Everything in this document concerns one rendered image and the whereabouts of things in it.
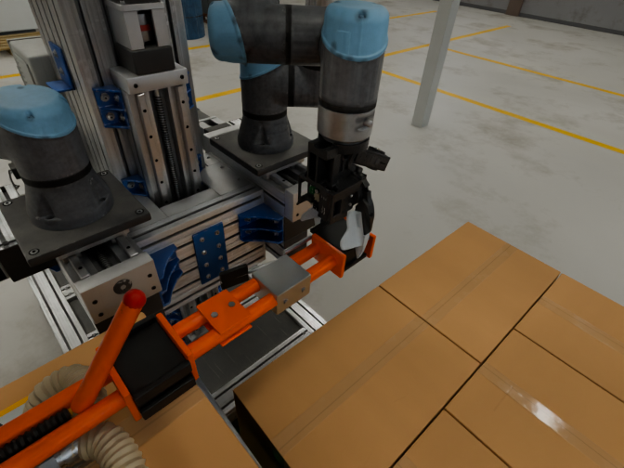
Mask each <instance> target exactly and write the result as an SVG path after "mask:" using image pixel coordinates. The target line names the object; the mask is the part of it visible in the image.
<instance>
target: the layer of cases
mask: <svg viewBox="0 0 624 468"><path fill-rule="evenodd" d="M560 273H561V272H560V271H558V270H556V269H554V268H553V267H551V266H548V265H546V264H544V263H543V262H541V261H540V260H538V259H536V258H534V257H533V256H531V255H529V254H527V253H524V252H523V251H521V250H519V249H517V248H515V247H513V246H512V245H511V244H509V243H507V242H505V241H503V240H501V239H499V238H497V237H495V236H494V235H492V234H490V233H488V232H486V231H485V230H484V229H482V228H480V227H477V226H475V225H474V224H472V223H470V222H467V223H465V224H464V225H463V226H461V227H459V228H458V229H457V230H455V231H454V232H452V233H451V234H450V235H448V236H447V237H446V238H445V239H443V240H442V241H440V242H439V243H438V244H436V245H435V246H433V247H432V248H431V249H429V250H428V251H426V252H425V253H423V254H422V255H420V256H419V257H418V258H416V259H415V260H413V261H412V262H411V263H409V264H408V265H407V266H405V267H403V268H402V269H401V270H399V271H398V272H397V273H396V274H395V275H393V276H392V277H390V278H389V279H387V280H386V281H384V282H383V283H382V284H380V285H379V286H377V287H376V288H375V289H373V290H372V291H370V292H369V293H367V294H366V295H364V296H363V297H362V298H360V299H359V300H357V301H356V302H355V303H354V304H352V305H351V306H350V307H348V308H347V309H345V310H344V311H343V312H341V313H340V314H338V315H337V316H336V317H334V318H332V319H331V320H330V321H328V322H327V323H326V324H324V325H323V326H321V327H320V328H319V329H317V330H316V331H314V332H313V333H311V334H310V335H308V336H307V337H306V338H305V339H304V340H302V341H301V342H300V343H298V344H296V345H295V346H294V347H292V348H291V349H289V350H288V351H287V352H285V353H284V354H282V355H281V356H280V357H278V358H276V359H275V360H274V361H272V362H271V363H269V364H268V365H267V366H265V367H264V368H263V369H261V370H260V371H259V372H257V373H256V374H255V375H253V376H252V377H250V378H249V379H248V380H246V381H245V382H244V383H242V384H240V385H239V386H238V387H236V388H235V389H234V390H233V394H234V400H235V406H236V411H237V417H238V423H239V428H240V437H241V438H242V440H243V441H244V443H245V444H246V445H247V447H248V448H249V450H250V451H251V452H252V454H253V455H254V456H255V458H256V459H257V461H258V462H259V464H260V465H261V467H262V468H624V306H623V305H620V304H618V303H616V302H614V301H613V300H611V299H609V298H607V297H605V296H603V295H602V294H600V293H598V292H596V291H594V290H593V289H591V288H589V287H587V286H585V285H583V284H582V283H580V282H578V281H576V280H574V279H572V278H570V277H568V276H567V275H565V274H563V273H562V274H561V275H560ZM559 275H560V276H559ZM558 276H559V278H558ZM557 278H558V279H557Z"/></svg>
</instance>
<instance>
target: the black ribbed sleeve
mask: <svg viewBox="0 0 624 468"><path fill-rule="evenodd" d="M70 419H72V416H71V414H70V413H69V411H68V410H67V409H62V411H61V412H57V413H56V415H55V416H50V418H49V419H48V420H44V421H43V422H42V423H38V424H37V426H36V427H32V429H31V430H30V431H26V432H25V433H24V435H19V436H18V438H17V439H12V440H11V442H10V443H6V444H5V445H4V446H3V447H2V448H0V463H2V462H4V461H6V460H7V459H9V458H10V457H12V456H14V455H15V454H17V453H18V452H20V451H22V450H23V449H25V448H27V447H28V446H30V445H31V444H32V443H34V442H35V441H37V440H38V439H40V438H42V437H43V436H45V435H47V434H48V433H50V432H52V431H53V430H55V429H56V428H58V427H59V426H61V425H62V424H64V423H65V422H67V421H69V420H70Z"/></svg>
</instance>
